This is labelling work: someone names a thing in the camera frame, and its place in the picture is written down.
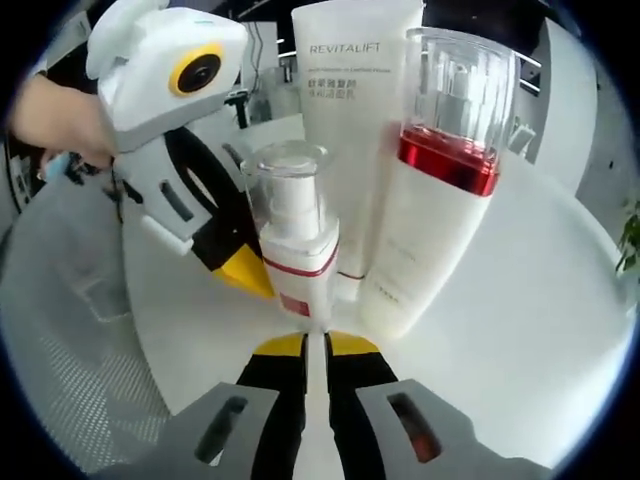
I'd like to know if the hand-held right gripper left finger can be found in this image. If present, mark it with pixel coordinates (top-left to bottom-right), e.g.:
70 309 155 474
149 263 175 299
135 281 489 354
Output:
149 333 307 480

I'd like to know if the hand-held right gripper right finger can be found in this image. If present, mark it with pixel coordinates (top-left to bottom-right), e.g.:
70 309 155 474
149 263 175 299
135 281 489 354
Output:
323 330 551 480

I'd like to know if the small white pump bottle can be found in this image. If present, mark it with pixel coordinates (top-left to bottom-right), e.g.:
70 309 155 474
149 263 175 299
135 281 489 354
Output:
239 141 342 322

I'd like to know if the white skincare tube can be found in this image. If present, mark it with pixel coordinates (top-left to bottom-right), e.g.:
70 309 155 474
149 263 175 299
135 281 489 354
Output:
291 0 426 302

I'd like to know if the large white bottle red collar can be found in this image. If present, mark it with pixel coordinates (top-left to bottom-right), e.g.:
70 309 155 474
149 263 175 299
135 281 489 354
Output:
359 27 517 342

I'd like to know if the person's left hand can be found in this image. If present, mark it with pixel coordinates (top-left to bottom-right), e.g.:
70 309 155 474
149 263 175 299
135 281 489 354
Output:
9 74 119 171

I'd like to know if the potted green plant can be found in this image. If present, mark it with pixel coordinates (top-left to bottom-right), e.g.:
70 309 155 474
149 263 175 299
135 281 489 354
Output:
614 197 640 274

